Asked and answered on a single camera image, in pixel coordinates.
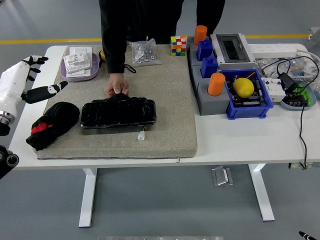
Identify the person's hand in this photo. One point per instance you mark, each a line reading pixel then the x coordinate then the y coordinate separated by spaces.
pixel 116 82

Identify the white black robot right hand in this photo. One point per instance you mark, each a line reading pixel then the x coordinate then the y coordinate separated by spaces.
pixel 308 236

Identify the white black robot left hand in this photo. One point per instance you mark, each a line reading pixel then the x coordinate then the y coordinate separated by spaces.
pixel 11 82

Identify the glossy black panel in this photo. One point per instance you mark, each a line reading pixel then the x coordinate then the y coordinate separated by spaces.
pixel 117 115

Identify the black rag with red tag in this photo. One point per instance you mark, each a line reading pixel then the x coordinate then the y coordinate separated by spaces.
pixel 60 115

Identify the person's forearm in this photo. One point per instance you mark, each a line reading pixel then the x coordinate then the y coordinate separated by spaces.
pixel 113 55

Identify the purple tray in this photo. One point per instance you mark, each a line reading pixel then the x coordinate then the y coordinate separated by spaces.
pixel 94 71

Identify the yellow tape measure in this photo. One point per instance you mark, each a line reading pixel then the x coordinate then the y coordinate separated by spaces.
pixel 101 55

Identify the clear bag of screws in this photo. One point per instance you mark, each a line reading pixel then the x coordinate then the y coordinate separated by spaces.
pixel 146 53

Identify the grey-brown mat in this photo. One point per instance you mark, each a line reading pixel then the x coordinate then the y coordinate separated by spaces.
pixel 170 112

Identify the white table leg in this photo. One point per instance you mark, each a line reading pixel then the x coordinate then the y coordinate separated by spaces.
pixel 262 195
pixel 88 200

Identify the multicolour puzzle cube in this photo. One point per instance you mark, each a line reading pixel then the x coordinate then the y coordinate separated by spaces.
pixel 178 46

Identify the person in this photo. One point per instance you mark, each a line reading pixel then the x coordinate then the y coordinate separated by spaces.
pixel 155 17

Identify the grey block holder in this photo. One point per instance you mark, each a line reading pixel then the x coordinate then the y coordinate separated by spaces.
pixel 192 56
pixel 212 105

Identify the blue plastic block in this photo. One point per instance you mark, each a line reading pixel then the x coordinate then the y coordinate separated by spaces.
pixel 204 50
pixel 209 67

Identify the orange cylinder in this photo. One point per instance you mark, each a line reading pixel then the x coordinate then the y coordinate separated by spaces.
pixel 216 83
pixel 200 33

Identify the yellow lemon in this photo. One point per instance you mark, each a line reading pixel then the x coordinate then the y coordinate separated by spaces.
pixel 243 87

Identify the light blue dish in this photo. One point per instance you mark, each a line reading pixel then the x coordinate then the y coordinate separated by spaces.
pixel 287 105

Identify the brown cylindrical capacitor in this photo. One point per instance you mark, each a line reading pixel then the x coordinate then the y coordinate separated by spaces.
pixel 250 74

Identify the black circuit board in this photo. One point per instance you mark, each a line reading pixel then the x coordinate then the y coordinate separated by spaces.
pixel 250 102

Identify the black terminal block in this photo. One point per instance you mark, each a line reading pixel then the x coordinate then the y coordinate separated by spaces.
pixel 295 100

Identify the blue plastic bin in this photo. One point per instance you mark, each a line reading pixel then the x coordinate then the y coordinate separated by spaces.
pixel 250 112

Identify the green terminal block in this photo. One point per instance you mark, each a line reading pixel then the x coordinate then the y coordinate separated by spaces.
pixel 306 96

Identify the clear bag of washers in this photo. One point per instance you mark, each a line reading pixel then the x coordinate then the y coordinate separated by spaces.
pixel 262 65

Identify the white circuit breaker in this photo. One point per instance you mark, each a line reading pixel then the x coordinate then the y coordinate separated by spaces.
pixel 273 90

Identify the white power strip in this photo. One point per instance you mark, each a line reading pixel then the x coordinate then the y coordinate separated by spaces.
pixel 272 50

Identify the clear bag of blue parts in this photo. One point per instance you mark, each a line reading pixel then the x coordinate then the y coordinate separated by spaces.
pixel 298 68

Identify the white floor fixture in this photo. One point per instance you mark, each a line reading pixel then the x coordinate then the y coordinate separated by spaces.
pixel 314 31

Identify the flat white switch plate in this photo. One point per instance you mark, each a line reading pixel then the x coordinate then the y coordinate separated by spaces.
pixel 81 50
pixel 86 71

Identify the white ribbed switch module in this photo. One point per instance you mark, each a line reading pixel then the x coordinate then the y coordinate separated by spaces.
pixel 77 62

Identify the silver metal bracket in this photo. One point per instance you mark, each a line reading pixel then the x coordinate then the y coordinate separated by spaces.
pixel 221 176

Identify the grey electrical enclosure box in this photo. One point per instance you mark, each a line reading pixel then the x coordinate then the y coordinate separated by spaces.
pixel 232 50

